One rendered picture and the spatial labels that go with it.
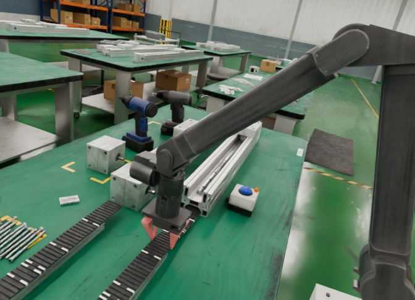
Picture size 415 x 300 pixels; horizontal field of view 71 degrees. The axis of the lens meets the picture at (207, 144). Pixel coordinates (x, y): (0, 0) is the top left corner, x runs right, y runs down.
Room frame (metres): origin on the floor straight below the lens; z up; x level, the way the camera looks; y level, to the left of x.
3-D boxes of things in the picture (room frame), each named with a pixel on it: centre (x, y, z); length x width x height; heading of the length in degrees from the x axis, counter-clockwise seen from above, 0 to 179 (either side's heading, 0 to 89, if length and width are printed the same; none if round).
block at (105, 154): (0.93, 0.34, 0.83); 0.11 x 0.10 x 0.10; 75
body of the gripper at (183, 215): (0.57, 0.06, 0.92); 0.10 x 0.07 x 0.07; 74
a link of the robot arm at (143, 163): (0.58, 0.10, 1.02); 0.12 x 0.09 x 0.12; 67
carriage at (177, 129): (1.19, 0.07, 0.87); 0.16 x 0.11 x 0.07; 163
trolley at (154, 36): (6.00, 1.31, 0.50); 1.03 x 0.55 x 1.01; 167
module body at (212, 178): (1.13, -0.11, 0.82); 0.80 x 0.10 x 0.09; 163
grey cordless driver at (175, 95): (1.36, 0.21, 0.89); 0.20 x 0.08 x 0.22; 94
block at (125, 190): (0.76, 0.19, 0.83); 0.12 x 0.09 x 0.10; 73
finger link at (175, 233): (0.56, 0.05, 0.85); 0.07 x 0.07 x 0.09; 74
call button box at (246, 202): (0.83, -0.14, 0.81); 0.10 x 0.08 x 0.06; 73
